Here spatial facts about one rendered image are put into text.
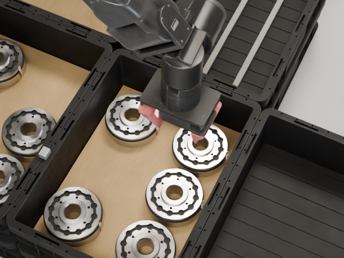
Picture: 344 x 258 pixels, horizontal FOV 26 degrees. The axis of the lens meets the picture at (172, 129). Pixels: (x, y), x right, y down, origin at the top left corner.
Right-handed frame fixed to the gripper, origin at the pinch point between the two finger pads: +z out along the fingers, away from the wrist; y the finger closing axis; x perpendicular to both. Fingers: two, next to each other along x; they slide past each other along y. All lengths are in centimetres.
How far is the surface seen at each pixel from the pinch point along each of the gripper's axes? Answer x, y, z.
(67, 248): 20.0, 9.7, 14.3
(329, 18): -63, -9, 35
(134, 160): -3.6, 10.2, 23.6
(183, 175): -3.3, 0.1, 20.6
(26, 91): -7.9, 36.3, 23.6
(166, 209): 4.1, -0.1, 20.6
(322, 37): -57, -10, 35
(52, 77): -13.2, 33.5, 23.5
